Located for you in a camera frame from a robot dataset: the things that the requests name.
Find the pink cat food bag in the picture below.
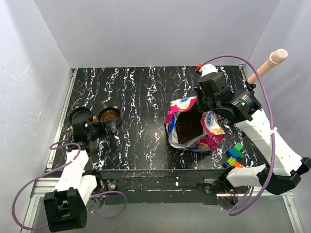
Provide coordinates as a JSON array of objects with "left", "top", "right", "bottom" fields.
[{"left": 164, "top": 97, "right": 225, "bottom": 154}]

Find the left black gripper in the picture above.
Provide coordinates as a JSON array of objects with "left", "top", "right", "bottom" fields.
[{"left": 86, "top": 119, "right": 116, "bottom": 142}]

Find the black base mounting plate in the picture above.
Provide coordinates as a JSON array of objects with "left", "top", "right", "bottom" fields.
[{"left": 82, "top": 169, "right": 225, "bottom": 205}]

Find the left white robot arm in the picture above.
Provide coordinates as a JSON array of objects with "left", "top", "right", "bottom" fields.
[{"left": 44, "top": 116, "right": 121, "bottom": 232}]

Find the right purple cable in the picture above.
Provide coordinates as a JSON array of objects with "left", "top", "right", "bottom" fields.
[{"left": 201, "top": 54, "right": 276, "bottom": 216}]

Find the aluminium rail frame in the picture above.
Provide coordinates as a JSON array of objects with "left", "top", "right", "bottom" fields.
[{"left": 34, "top": 65, "right": 311, "bottom": 232}]

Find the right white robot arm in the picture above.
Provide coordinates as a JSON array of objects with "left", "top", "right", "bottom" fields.
[{"left": 195, "top": 72, "right": 311, "bottom": 195}]

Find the black pet bowl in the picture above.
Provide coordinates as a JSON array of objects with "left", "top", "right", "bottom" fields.
[
  {"left": 69, "top": 107, "right": 93, "bottom": 130},
  {"left": 96, "top": 106, "right": 121, "bottom": 127}
]

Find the right black pet bowl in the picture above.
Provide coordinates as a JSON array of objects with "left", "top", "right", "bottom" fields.
[{"left": 96, "top": 106, "right": 121, "bottom": 127}]

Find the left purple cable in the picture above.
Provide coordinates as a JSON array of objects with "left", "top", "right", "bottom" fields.
[{"left": 11, "top": 139, "right": 128, "bottom": 231}]

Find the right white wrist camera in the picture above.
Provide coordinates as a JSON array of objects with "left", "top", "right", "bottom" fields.
[{"left": 195, "top": 64, "right": 218, "bottom": 77}]

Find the left black pet bowl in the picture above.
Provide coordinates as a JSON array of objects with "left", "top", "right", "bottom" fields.
[{"left": 69, "top": 107, "right": 93, "bottom": 130}]

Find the purple cable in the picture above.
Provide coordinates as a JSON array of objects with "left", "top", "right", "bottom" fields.
[
  {"left": 201, "top": 54, "right": 276, "bottom": 216},
  {"left": 11, "top": 139, "right": 128, "bottom": 231}
]

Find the colourful toy block car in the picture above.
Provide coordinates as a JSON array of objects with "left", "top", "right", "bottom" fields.
[{"left": 224, "top": 143, "right": 245, "bottom": 168}]

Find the pink microphone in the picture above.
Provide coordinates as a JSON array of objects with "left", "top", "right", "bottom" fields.
[{"left": 246, "top": 49, "right": 288, "bottom": 84}]

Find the black microphone tripod stand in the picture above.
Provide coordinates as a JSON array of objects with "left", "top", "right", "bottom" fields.
[{"left": 217, "top": 81, "right": 261, "bottom": 125}]

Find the clear plastic scoop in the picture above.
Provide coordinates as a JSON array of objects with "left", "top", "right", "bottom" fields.
[{"left": 110, "top": 122, "right": 118, "bottom": 133}]

